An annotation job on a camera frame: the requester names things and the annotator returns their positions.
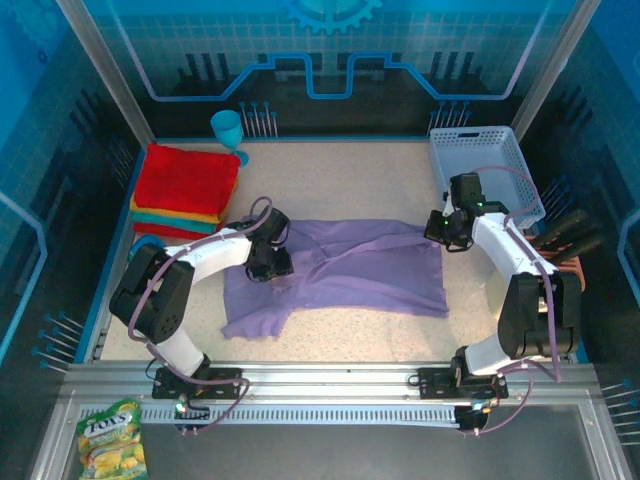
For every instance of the yellow folded t-shirt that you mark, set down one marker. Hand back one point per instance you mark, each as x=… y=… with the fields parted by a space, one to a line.
x=170 y=214

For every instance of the teal folded t-shirt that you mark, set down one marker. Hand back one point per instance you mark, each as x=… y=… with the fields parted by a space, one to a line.
x=175 y=224

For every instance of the blue and white bowl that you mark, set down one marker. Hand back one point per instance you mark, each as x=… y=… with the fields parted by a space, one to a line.
x=142 y=245

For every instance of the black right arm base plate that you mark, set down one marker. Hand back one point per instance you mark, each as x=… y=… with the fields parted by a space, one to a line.
x=435 y=382

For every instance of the small black circuit board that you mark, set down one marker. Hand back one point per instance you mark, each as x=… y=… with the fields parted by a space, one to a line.
x=192 y=415
x=472 y=417

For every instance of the lavender plastic basket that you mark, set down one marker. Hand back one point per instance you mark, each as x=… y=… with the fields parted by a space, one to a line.
x=500 y=150

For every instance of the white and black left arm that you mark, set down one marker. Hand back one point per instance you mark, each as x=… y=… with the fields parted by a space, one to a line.
x=215 y=252

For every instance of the terracotta knife holder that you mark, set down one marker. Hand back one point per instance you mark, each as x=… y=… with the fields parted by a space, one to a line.
x=567 y=265

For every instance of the green yellow candy bag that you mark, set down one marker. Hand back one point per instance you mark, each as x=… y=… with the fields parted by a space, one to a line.
x=112 y=440

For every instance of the large red folded t-shirt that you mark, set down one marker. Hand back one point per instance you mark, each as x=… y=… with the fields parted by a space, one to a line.
x=187 y=175

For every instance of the blue plastic goblet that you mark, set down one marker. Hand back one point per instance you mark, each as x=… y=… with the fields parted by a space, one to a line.
x=227 y=127

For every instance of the aluminium mounting rail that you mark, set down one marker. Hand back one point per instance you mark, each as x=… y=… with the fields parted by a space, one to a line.
x=330 y=382

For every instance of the purple t-shirt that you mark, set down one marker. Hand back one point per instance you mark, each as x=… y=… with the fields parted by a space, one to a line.
x=375 y=270

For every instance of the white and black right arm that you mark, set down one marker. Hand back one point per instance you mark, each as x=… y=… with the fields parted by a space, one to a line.
x=500 y=240

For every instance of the aluminium frame post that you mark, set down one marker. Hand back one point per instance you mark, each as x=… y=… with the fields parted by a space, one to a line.
x=550 y=75
x=111 y=75

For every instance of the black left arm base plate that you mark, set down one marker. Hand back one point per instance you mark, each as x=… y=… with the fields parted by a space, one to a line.
x=225 y=382

